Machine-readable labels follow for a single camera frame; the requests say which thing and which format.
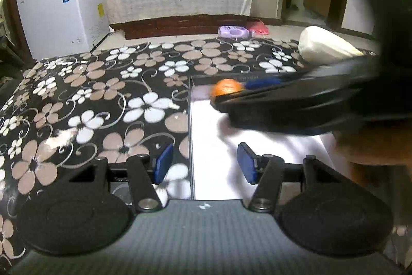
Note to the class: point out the napa cabbage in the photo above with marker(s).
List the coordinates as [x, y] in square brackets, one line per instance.
[322, 46]

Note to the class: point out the person's right hand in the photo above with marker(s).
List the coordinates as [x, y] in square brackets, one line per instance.
[379, 146]

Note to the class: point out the pink slipper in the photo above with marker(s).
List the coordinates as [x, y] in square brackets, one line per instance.
[257, 27]

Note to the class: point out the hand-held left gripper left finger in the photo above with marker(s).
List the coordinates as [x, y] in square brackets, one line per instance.
[162, 164]

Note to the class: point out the black floral tablecloth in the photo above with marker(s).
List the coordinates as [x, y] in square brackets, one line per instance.
[96, 94]

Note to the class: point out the black box with white inside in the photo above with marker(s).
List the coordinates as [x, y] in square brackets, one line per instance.
[209, 149]

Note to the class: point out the purple detergent bottle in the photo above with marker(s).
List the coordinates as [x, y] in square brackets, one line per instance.
[233, 31]

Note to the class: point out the small greenish orange tangerine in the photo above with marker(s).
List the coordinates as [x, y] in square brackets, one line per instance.
[227, 87]

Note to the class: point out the white chest freezer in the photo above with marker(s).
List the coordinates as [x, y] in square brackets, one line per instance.
[54, 14]

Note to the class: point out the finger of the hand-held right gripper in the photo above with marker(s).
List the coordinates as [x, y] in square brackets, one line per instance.
[264, 83]
[283, 110]

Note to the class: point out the dark wooden tv cabinet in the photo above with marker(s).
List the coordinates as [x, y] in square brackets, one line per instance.
[167, 28]

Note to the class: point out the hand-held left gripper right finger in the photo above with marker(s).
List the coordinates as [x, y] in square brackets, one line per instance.
[247, 164]

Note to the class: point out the white lace cabinet cover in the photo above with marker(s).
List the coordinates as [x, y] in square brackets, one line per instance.
[193, 1]

